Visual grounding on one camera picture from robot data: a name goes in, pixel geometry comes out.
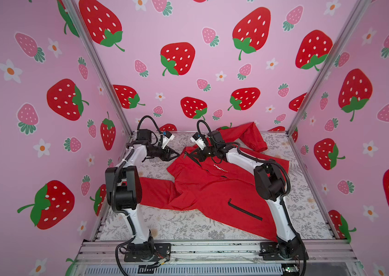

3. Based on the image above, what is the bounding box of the red zip-up jacket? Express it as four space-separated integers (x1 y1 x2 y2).
138 121 290 242

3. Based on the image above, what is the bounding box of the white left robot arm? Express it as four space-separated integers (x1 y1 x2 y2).
105 141 180 247

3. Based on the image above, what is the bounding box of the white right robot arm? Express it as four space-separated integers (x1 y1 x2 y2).
187 143 308 260

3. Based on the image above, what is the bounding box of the floral grey table cloth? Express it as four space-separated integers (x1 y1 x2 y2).
97 132 334 241

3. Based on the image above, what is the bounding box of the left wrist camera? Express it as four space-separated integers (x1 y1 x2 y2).
161 131 174 149

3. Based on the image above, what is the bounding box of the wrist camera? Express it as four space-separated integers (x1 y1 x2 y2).
191 132 208 150
161 131 174 149

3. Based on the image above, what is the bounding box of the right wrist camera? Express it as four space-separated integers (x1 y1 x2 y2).
191 132 208 150

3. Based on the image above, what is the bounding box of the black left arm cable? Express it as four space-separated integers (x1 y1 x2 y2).
109 115 164 276

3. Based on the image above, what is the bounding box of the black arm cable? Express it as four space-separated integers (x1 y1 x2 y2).
109 115 164 276
196 120 307 276

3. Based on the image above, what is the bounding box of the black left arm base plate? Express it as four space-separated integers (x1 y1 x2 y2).
124 243 171 262

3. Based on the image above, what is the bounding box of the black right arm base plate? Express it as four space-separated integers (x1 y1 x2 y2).
258 241 309 261

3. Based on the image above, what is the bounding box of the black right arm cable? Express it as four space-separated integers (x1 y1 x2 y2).
196 120 307 276

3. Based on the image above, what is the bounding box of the aluminium front rail frame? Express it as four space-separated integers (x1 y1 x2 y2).
70 240 366 276

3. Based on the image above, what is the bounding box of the left aluminium corner post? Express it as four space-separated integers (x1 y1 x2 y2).
64 0 133 138

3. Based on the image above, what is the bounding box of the aluminium corner post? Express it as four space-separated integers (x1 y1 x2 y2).
64 0 133 138
286 0 371 139

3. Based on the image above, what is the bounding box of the right aluminium corner post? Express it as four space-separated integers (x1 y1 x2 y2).
286 0 371 139

